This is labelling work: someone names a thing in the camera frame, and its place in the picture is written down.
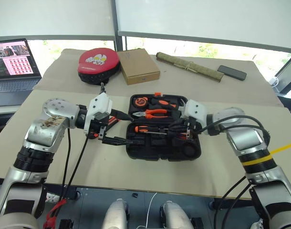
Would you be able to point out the beige paper table cover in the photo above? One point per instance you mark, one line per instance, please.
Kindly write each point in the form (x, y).
(183, 88)

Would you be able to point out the black plastic tool case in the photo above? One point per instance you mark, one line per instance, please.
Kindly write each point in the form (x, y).
(159, 152)

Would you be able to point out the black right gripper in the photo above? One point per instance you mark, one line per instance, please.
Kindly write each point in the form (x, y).
(187, 130)

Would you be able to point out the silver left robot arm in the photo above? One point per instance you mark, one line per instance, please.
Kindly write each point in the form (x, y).
(47, 128)

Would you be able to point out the black framed monitor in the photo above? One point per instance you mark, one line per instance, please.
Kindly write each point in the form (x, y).
(288, 76)

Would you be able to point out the brown cardboard box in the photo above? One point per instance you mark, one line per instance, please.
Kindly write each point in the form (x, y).
(138, 66)

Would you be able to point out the grey window post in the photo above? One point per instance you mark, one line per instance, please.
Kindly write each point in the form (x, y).
(118, 40)

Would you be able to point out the white roller blind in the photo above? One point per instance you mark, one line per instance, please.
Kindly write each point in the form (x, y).
(207, 19)
(52, 16)

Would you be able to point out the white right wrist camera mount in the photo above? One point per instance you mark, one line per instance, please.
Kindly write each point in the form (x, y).
(195, 109)

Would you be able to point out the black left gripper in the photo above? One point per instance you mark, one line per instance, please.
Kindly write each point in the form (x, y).
(97, 125)

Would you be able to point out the grey open laptop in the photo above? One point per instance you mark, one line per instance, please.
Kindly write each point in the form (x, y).
(12, 59)

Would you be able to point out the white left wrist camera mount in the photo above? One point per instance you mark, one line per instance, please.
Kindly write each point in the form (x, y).
(100, 105)

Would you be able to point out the black smartphone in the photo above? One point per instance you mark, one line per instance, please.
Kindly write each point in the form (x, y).
(231, 72)

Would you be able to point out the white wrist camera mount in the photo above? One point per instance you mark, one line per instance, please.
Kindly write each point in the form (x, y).
(195, 109)
(100, 105)

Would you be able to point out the red round punching pad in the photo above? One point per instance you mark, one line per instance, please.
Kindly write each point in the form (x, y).
(97, 59)

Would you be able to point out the thick orange black screwdriver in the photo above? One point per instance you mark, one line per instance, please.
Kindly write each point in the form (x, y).
(163, 103)

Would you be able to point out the small black clip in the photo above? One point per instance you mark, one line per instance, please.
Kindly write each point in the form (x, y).
(135, 195)

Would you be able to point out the silver rounded shell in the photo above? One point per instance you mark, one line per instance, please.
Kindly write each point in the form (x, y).
(115, 214)
(176, 214)

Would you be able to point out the rolled bamboo mat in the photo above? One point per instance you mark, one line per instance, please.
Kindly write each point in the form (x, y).
(198, 69)

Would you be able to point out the white charger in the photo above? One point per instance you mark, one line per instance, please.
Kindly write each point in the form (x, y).
(274, 81)

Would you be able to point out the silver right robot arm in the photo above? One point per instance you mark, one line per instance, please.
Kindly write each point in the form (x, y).
(245, 138)

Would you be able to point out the slim orange black screwdriver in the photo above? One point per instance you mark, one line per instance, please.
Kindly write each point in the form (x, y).
(142, 128)

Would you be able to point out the orange black tape measure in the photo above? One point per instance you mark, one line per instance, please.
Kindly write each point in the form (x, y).
(140, 101)

